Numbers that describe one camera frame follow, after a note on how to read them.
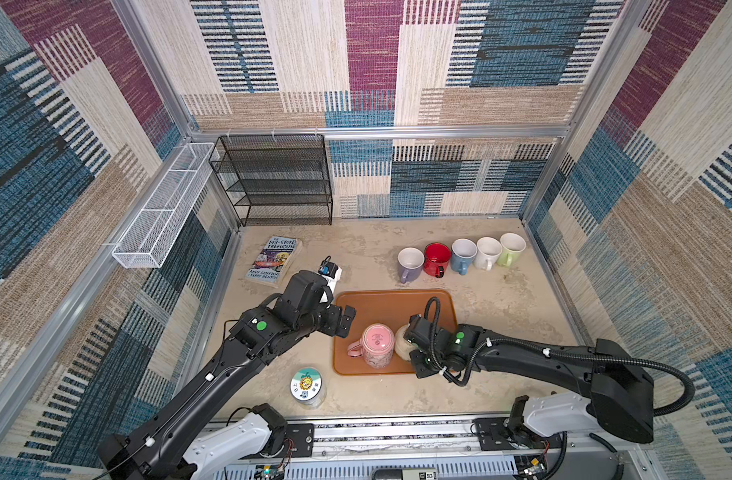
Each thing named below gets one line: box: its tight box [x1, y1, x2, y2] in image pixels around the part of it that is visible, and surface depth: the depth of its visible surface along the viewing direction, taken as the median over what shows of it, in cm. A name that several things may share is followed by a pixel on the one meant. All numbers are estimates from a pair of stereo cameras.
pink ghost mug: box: [347, 323, 395, 369], surface depth 80 cm
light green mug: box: [497, 232, 527, 268], surface depth 102 cm
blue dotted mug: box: [450, 238, 478, 276], surface depth 101 cm
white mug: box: [474, 236, 503, 271], surface depth 101 cm
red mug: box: [423, 242, 452, 279], surface depth 103 cm
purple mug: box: [397, 247, 425, 284], surface depth 101 cm
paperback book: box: [246, 236, 299, 284], surface depth 110 cm
